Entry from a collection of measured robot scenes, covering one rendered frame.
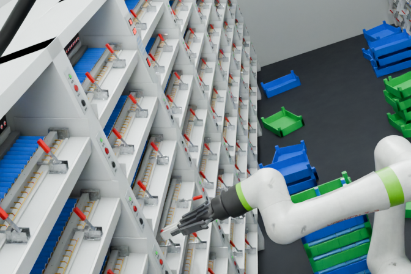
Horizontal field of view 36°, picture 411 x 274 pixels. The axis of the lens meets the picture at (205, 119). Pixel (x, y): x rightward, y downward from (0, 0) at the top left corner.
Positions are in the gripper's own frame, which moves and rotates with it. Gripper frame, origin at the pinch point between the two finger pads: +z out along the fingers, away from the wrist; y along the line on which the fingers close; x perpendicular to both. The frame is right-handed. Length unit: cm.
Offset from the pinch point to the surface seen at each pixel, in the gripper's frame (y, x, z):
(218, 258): 44, -44, 11
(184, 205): 25.7, -6.3, 2.3
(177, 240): 5.9, -7.0, 3.2
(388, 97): 209, -90, -76
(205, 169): 85, -24, 9
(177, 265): -7.3, -7.8, 1.7
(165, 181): 13.4, 10.4, -2.2
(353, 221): 68, -69, -40
